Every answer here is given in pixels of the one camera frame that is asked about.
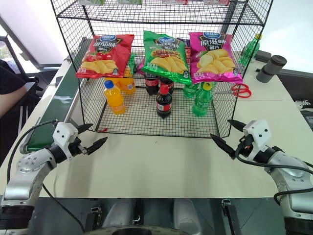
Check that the white green snack package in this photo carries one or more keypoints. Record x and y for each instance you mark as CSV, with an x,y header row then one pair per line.
x,y
130,1

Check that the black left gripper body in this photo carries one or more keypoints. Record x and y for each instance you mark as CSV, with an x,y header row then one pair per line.
x,y
75,147

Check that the green conveyor belt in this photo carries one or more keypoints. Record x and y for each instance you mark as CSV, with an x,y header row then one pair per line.
x,y
62,98

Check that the cola bottle red cap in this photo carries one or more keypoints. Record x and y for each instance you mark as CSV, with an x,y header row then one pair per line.
x,y
164,104

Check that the person's bare forearm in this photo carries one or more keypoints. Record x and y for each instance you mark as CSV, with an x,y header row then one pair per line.
x,y
11,100

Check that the grey cylindrical flask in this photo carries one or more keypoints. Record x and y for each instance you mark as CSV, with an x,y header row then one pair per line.
x,y
270,68

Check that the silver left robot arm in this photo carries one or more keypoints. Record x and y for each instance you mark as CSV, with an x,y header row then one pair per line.
x,y
29,169

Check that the red snack package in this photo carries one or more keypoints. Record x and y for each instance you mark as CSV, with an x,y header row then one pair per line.
x,y
217,2
175,2

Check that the green soda bottle yellow cap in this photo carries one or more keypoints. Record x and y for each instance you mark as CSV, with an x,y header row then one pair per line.
x,y
250,50
201,102

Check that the magenta potato chip bag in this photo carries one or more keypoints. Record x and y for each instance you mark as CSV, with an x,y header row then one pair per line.
x,y
212,60

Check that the green potato chip bag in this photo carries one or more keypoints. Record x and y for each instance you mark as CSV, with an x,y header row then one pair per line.
x,y
165,58

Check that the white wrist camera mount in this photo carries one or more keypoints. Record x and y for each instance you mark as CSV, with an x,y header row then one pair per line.
x,y
64,133
260,133

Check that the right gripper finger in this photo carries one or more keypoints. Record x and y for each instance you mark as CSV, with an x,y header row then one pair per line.
x,y
223,145
236,125

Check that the black mesh office chair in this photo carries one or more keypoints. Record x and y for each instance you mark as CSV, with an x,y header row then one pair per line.
x,y
8,52

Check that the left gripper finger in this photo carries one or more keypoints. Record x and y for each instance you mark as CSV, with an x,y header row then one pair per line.
x,y
96,145
85,127

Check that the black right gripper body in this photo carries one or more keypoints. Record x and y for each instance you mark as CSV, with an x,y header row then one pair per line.
x,y
245,147

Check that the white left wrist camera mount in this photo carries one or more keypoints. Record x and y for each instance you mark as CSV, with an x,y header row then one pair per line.
x,y
64,133

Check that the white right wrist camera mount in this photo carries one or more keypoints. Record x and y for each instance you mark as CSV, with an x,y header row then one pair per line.
x,y
260,133

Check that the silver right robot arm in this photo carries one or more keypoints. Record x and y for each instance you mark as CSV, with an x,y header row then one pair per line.
x,y
291,176

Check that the black device with white print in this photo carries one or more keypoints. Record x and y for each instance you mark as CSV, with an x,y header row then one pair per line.
x,y
305,112

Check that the red potato chip bag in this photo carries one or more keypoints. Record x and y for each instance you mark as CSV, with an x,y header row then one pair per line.
x,y
107,55

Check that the grey rounded shape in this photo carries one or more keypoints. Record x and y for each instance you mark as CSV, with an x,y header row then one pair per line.
x,y
187,215

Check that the purple snack package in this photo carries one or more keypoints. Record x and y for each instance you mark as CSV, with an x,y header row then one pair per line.
x,y
183,42

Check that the grey rectangular box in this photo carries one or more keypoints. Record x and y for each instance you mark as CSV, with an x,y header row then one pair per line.
x,y
262,56

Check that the orange soda bottle blue cap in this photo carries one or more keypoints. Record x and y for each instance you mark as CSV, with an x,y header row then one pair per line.
x,y
115,100

